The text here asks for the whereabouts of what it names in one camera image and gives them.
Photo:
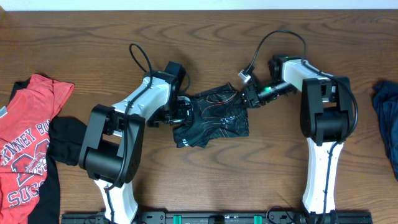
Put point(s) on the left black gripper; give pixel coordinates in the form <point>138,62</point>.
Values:
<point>185,117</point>

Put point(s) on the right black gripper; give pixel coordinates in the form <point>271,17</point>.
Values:
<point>250,96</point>

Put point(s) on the black orange-patterned jersey shirt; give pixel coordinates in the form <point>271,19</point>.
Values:
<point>217,113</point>

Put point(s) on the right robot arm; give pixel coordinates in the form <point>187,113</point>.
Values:
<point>328,115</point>

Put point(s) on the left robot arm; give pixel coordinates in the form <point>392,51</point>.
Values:
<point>112,146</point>

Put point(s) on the plain black garment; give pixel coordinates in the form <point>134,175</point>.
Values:
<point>62,143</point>

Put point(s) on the dark navy blue garment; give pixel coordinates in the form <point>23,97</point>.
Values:
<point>385,106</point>

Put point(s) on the red printed t-shirt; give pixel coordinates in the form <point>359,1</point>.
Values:
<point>21,146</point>

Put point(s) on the black mounting rail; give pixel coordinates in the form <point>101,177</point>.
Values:
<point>272,217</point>

